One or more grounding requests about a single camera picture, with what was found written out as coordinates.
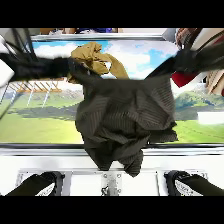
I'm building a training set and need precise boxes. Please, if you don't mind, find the mustard yellow garment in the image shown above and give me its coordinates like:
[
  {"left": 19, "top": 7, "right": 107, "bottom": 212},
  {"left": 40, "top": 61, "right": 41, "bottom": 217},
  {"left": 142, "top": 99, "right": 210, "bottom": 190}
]
[{"left": 66, "top": 41, "right": 130, "bottom": 84}]

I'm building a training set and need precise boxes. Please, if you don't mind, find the red garment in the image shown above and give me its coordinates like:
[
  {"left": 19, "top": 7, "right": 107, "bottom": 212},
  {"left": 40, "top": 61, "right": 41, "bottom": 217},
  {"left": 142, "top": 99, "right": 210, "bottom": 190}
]
[{"left": 171, "top": 71, "right": 199, "bottom": 89}]

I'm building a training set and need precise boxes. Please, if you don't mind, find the dark striped garment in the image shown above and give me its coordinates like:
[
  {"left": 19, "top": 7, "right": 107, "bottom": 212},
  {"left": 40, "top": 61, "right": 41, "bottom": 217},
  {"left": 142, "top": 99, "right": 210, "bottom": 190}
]
[{"left": 68, "top": 59, "right": 179, "bottom": 178}]

